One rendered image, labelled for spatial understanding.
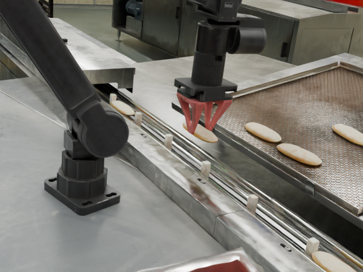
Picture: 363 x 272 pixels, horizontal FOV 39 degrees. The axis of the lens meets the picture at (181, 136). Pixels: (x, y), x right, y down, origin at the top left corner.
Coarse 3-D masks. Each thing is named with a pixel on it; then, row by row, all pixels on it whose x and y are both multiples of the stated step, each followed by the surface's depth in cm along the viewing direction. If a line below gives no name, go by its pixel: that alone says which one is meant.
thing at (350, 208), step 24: (312, 72) 135; (336, 72) 135; (360, 72) 133; (264, 96) 122; (288, 96) 122; (360, 96) 120; (240, 120) 111; (288, 120) 110; (312, 120) 110; (336, 120) 109; (360, 120) 109; (264, 144) 101; (288, 168) 90; (360, 192) 84
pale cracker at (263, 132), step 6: (246, 126) 107; (252, 126) 106; (258, 126) 106; (264, 126) 106; (252, 132) 105; (258, 132) 104; (264, 132) 103; (270, 132) 103; (276, 132) 104; (264, 138) 102; (270, 138) 101; (276, 138) 101
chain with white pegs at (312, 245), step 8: (112, 96) 127; (136, 112) 117; (136, 120) 117; (144, 128) 117; (168, 136) 106; (168, 144) 106; (176, 152) 106; (208, 168) 96; (208, 176) 96; (240, 200) 89; (248, 200) 85; (256, 200) 85; (256, 208) 86; (280, 232) 81; (312, 240) 74; (312, 248) 74
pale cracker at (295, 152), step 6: (282, 144) 99; (288, 144) 98; (282, 150) 97; (288, 150) 96; (294, 150) 96; (300, 150) 96; (306, 150) 96; (288, 156) 96; (294, 156) 95; (300, 156) 94; (306, 156) 94; (312, 156) 94; (306, 162) 93; (312, 162) 92; (318, 162) 93
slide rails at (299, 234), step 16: (160, 128) 115; (176, 144) 107; (192, 160) 101; (224, 176) 95; (224, 192) 89; (240, 192) 90; (288, 224) 82; (288, 240) 77; (304, 240) 78; (336, 256) 74
